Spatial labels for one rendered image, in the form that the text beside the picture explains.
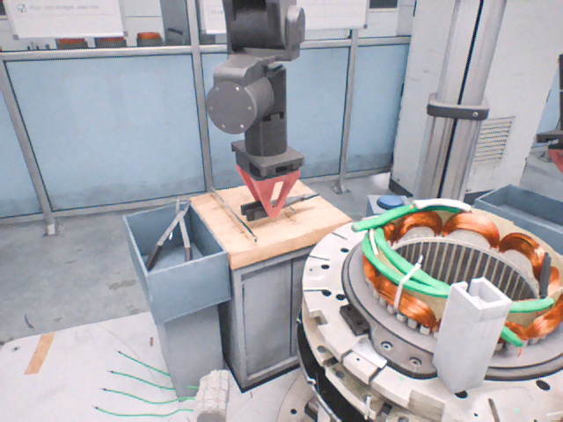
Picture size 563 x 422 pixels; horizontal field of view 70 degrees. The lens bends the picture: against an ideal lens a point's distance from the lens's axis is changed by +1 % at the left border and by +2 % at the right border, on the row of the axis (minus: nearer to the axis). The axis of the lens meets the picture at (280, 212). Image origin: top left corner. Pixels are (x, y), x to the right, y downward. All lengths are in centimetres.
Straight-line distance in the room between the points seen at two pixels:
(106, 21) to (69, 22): 18
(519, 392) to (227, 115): 36
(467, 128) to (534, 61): 216
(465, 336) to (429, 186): 61
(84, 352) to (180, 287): 36
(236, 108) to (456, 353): 30
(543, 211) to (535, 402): 48
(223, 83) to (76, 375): 59
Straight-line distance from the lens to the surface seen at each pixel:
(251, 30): 49
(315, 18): 267
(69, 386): 83
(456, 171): 90
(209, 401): 69
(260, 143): 52
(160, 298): 55
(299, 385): 72
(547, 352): 43
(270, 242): 56
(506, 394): 39
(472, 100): 86
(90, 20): 249
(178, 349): 66
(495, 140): 300
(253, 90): 44
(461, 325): 33
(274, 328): 68
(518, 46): 289
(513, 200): 84
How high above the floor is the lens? 138
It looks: 30 degrees down
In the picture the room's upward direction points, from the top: straight up
